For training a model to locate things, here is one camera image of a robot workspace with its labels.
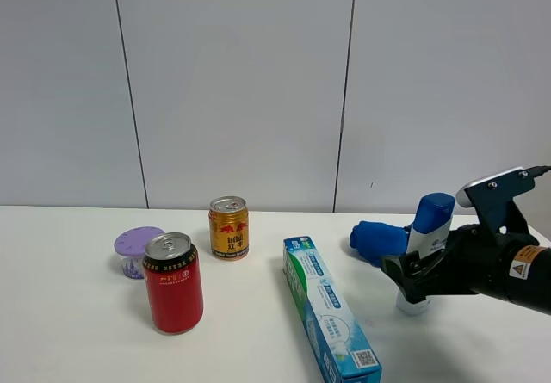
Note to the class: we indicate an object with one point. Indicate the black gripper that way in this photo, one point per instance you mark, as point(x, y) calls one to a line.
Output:
point(504, 266)

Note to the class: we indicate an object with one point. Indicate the white shampoo bottle blue cap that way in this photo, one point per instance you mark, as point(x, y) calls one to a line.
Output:
point(430, 227)

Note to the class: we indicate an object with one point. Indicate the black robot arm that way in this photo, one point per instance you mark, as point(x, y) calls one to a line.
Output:
point(512, 267)

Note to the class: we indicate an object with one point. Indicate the blue rolled cloth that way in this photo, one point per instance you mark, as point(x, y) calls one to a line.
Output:
point(373, 240)

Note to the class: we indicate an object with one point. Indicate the green blue toothpaste box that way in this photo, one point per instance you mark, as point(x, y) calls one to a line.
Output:
point(341, 349)

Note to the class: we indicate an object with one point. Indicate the gold energy drink can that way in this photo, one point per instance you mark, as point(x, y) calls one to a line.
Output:
point(229, 227)

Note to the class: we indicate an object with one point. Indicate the red soda can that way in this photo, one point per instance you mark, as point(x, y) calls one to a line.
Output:
point(173, 282)

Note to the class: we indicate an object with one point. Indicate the purple lidded small cup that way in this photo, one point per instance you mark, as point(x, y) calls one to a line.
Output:
point(130, 247)

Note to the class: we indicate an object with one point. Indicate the wrist camera with black bracket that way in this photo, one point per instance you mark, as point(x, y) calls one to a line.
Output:
point(492, 198)

